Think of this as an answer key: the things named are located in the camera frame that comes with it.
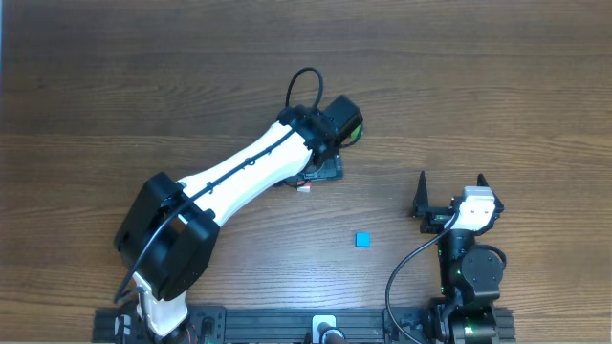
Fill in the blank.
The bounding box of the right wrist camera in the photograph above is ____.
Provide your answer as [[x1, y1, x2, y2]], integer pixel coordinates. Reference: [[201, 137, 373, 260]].
[[451, 185, 497, 233]]

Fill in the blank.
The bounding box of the mounting rail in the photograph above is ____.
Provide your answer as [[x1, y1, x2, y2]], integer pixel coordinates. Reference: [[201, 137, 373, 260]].
[[93, 305, 517, 344]]

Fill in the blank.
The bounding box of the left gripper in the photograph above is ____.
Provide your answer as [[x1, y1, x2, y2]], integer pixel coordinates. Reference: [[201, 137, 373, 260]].
[[305, 151, 344, 183]]

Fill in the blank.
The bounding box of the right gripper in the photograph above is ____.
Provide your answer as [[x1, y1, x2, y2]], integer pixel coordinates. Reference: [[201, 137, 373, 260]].
[[413, 170, 491, 235]]

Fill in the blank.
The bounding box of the green cube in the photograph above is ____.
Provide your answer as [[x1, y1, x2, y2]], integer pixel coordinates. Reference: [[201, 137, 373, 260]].
[[339, 122, 365, 146]]

